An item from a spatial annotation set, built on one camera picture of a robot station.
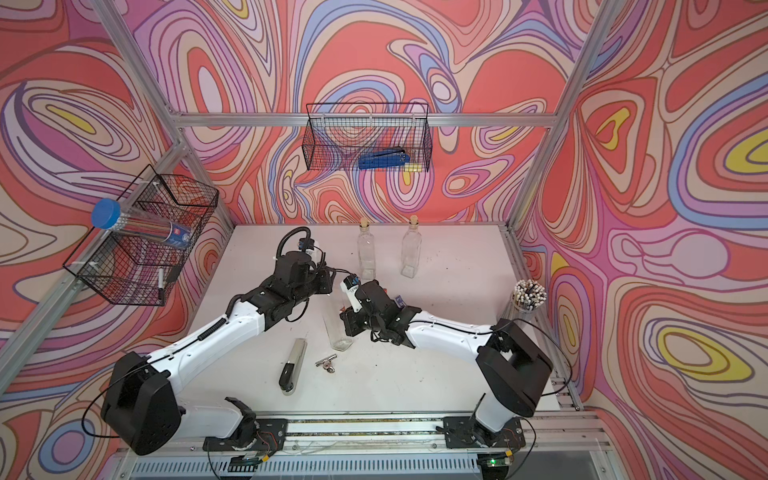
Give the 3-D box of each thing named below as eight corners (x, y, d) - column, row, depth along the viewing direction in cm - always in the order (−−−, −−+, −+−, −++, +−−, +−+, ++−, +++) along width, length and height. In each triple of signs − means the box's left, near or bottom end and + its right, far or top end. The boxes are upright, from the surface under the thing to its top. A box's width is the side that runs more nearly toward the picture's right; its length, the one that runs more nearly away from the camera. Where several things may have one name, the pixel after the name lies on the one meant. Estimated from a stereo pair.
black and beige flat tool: (279, 394, 81) (275, 390, 78) (297, 343, 90) (294, 337, 87) (292, 396, 81) (288, 392, 78) (308, 344, 90) (305, 339, 87)
